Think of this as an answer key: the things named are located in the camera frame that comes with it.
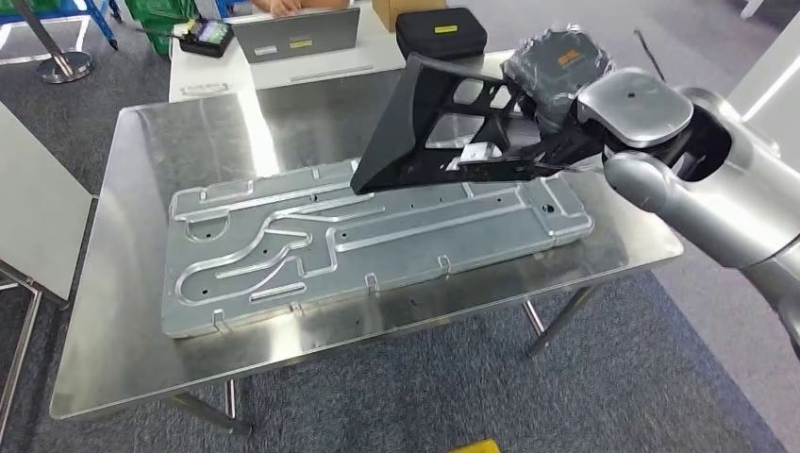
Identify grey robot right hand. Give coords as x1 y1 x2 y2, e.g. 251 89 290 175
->
501 25 617 136

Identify black plastic plate frame part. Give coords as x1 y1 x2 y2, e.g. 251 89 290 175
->
349 53 608 196

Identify stainless steel workbench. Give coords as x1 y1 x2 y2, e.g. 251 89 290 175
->
48 49 686 437

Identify black zip case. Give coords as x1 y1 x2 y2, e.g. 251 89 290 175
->
394 7 490 62

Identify brown cardboard box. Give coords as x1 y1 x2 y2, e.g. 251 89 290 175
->
372 0 448 34

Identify white lit display plinth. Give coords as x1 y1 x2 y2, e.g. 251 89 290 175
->
726 12 800 158

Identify stamped silver metal panel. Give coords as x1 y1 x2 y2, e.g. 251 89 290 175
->
160 159 595 340

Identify grey laptop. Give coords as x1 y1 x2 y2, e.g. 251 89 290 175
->
229 7 362 66

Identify person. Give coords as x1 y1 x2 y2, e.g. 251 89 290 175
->
249 0 353 19

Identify white desk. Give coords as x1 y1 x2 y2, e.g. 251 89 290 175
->
168 0 408 105

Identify black remote controller with screen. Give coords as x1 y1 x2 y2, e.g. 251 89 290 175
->
176 17 236 59

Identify clear eyeglasses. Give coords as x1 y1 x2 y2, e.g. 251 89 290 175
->
179 82 231 97

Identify yellow floor tape square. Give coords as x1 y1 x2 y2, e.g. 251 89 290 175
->
446 439 501 453

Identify green plastic crate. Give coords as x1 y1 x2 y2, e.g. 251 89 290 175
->
125 0 198 58

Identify blue metal rack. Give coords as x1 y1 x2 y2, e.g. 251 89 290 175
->
84 0 120 51

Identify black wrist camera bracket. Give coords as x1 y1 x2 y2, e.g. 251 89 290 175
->
499 127 607 179

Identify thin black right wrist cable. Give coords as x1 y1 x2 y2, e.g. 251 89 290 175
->
632 27 668 84

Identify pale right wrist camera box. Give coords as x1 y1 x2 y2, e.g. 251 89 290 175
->
458 142 505 165

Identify chrome stanchion post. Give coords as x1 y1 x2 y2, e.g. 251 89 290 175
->
10 0 95 84

